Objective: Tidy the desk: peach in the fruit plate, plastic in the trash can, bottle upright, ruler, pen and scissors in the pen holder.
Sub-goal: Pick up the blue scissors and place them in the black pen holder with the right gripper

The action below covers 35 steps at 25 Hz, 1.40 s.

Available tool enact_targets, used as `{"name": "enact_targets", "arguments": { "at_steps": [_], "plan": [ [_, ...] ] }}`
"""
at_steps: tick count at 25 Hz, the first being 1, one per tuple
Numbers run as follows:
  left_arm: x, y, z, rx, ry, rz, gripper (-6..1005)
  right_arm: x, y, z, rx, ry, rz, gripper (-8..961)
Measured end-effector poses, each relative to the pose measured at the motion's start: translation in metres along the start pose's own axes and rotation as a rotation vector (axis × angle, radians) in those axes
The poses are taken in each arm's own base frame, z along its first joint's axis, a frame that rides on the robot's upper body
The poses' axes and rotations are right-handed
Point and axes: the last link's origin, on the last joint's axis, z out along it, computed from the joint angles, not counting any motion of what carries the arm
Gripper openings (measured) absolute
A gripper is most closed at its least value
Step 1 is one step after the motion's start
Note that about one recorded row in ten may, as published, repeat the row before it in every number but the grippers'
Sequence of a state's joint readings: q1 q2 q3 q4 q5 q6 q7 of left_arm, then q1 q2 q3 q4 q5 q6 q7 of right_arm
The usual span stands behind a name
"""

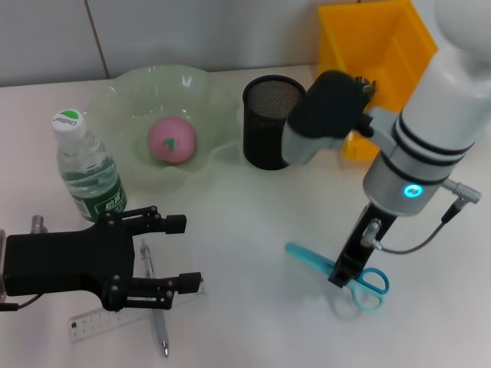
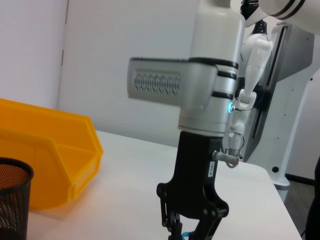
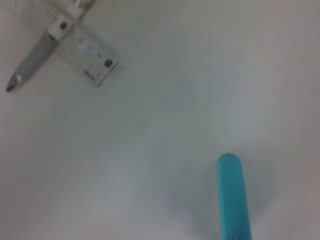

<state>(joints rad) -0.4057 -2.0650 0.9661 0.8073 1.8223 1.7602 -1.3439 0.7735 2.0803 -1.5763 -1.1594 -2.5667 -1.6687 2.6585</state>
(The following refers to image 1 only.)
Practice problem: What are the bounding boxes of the green glass fruit plate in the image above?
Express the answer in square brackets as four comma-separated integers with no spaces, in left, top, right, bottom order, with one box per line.
[84,64,241,189]

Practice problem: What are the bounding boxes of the gripper cable with connector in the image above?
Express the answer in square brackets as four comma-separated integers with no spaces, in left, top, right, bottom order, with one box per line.
[0,215,51,312]
[360,179,483,255]

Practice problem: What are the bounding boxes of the transparent plastic ruler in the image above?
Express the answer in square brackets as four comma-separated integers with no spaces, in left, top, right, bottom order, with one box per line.
[68,281,208,343]

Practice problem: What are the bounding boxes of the right gripper cable with connector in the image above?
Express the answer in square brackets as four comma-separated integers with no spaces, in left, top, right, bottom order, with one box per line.
[360,179,483,255]

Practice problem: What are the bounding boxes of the yellow plastic storage bin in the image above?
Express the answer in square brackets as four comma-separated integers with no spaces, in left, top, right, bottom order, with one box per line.
[316,0,440,161]

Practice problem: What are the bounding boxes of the blue scissors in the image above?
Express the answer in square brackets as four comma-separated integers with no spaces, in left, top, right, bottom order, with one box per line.
[284,241,390,316]

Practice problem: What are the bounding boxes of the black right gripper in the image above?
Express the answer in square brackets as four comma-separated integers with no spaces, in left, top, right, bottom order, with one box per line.
[328,202,398,289]

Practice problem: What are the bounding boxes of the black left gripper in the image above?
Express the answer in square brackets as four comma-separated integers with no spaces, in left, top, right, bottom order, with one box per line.
[5,205,203,311]

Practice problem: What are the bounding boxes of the left gripper cable with connector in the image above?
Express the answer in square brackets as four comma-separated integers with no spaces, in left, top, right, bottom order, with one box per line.
[0,215,51,312]

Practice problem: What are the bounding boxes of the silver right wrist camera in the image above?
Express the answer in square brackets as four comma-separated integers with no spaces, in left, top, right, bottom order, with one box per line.
[282,71,375,166]

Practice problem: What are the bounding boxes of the clear bottle with green label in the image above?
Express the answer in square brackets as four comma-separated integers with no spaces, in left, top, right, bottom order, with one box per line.
[51,109,130,224]

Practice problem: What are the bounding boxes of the silver ballpoint pen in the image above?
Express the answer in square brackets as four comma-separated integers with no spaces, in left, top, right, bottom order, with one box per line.
[139,239,170,358]

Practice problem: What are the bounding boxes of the black mesh cup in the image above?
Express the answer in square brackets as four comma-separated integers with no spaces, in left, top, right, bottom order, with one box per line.
[241,74,308,171]

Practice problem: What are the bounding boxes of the green plastic wrapper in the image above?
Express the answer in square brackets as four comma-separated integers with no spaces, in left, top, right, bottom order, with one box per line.
[354,75,379,103]

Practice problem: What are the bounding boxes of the pink peach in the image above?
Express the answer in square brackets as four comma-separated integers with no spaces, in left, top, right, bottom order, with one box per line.
[147,116,199,166]

